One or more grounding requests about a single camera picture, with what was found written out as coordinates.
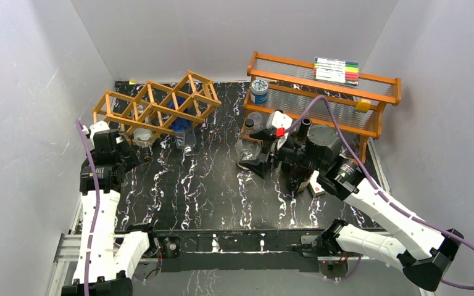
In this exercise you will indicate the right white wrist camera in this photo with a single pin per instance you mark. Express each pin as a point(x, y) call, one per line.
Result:
point(281, 122)

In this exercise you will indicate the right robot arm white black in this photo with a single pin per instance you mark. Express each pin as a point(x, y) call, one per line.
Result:
point(422, 254)

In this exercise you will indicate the brown wine bottle gold cap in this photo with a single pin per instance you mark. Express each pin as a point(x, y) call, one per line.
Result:
point(298, 178)

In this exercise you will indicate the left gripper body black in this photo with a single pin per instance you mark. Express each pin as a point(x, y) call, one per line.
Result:
point(128, 157)

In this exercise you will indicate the dark wine bottle brown label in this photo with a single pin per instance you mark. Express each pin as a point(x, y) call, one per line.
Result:
point(272, 154)

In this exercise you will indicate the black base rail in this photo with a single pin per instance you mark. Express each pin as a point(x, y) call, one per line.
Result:
point(245, 249)

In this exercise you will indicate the orange wooden wine rack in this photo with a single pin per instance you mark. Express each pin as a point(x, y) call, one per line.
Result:
point(156, 105)

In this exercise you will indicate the clear glass bottle black cap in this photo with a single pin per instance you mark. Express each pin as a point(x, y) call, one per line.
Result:
point(247, 148)

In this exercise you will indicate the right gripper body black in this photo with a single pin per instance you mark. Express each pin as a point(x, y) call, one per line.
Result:
point(294, 153)

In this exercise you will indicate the yellow block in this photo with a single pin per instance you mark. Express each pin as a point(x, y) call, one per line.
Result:
point(363, 105)

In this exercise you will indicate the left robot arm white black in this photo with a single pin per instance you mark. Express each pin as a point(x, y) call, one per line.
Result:
point(102, 269)

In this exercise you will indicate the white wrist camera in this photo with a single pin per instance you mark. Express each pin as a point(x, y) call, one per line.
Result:
point(281, 122)
point(94, 129)

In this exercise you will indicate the small clear plastic cup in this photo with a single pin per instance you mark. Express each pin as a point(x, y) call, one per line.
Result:
point(257, 118)

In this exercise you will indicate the dark wine bottle cream label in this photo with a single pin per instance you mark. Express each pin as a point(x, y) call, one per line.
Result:
point(299, 135)

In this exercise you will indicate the marker pen pack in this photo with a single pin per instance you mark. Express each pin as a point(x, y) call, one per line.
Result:
point(336, 71)

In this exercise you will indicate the blue plastic bottle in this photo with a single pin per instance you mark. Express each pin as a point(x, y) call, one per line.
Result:
point(185, 138)

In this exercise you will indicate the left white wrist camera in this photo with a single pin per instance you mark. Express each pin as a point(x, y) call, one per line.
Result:
point(94, 129)

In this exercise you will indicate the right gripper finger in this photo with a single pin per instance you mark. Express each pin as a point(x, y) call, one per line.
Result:
point(266, 134)
point(259, 166)

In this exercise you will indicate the clear glass bottle white label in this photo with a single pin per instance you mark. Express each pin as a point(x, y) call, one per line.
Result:
point(144, 139)

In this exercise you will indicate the white small box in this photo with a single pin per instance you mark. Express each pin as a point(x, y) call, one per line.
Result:
point(315, 188)

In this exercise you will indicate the blue lidded jar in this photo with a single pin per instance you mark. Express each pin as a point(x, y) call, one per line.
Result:
point(259, 89)

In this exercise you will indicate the orange wooden shelf rack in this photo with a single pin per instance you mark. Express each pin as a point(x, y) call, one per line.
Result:
point(292, 87)

